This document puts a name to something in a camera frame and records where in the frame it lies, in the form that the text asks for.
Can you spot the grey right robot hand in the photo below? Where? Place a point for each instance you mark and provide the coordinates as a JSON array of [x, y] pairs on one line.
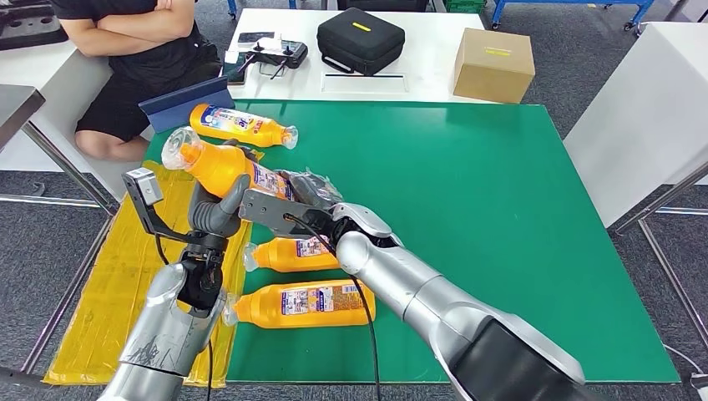
[[312, 191]]

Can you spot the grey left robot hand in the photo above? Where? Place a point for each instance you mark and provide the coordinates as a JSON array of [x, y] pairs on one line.
[[213, 218]]

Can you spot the orange plastic bottle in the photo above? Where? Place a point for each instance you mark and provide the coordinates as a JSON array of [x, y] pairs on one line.
[[238, 126], [310, 310], [221, 166], [276, 257]]

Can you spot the person's left forearm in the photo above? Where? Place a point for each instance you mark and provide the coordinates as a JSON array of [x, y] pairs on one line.
[[141, 21]]

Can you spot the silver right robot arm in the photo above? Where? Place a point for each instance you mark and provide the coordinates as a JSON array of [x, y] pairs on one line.
[[442, 310]]

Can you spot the person's right forearm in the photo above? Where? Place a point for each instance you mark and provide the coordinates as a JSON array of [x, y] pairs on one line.
[[119, 42]]

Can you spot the blue tablet case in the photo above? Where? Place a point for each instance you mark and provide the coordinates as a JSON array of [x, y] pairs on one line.
[[182, 109]]

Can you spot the yellow taped cardboard sheet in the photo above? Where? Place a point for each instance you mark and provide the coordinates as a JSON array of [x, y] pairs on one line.
[[110, 288]]

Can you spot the black remote controller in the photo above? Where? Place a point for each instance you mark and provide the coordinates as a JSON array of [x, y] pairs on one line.
[[289, 54]]

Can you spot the dark tablet device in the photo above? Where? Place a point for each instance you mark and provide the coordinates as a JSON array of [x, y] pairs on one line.
[[237, 73]]

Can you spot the black carrying case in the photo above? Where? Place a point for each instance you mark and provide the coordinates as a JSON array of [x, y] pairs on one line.
[[358, 46]]

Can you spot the person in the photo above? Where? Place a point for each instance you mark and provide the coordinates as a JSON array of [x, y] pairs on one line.
[[149, 66]]

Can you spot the green table mat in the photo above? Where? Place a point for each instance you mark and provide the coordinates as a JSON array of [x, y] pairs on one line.
[[498, 166]]

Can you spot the black crate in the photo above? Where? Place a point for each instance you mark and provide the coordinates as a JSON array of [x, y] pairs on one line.
[[387, 4]]

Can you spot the white and grey desk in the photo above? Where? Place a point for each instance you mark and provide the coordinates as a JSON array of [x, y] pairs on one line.
[[55, 88]]

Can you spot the brown cardboard box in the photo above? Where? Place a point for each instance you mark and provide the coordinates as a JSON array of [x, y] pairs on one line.
[[491, 73]]

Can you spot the dark grey side table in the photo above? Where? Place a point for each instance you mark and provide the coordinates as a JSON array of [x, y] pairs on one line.
[[16, 107]]

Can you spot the green plastic crate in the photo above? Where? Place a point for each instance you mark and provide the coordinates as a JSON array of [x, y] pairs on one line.
[[466, 5]]

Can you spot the black moulded tray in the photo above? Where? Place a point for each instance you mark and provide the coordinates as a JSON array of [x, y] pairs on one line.
[[27, 23]]

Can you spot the white side table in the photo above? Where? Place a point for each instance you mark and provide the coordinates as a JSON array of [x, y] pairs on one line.
[[651, 107]]

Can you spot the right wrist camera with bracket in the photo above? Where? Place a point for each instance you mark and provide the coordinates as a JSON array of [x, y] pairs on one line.
[[265, 210]]

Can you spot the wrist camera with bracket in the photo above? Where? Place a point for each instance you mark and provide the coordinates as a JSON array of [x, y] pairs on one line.
[[143, 187], [265, 210]]

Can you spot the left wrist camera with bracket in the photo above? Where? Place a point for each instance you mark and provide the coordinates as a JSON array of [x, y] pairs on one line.
[[143, 187]]

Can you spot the grey metal table rail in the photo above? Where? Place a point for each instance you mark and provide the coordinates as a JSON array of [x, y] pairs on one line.
[[66, 298]]

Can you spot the grey metal leg frame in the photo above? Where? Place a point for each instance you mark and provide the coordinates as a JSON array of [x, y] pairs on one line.
[[660, 200]]

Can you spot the blue metal cart frame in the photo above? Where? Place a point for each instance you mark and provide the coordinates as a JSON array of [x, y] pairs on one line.
[[608, 2]]

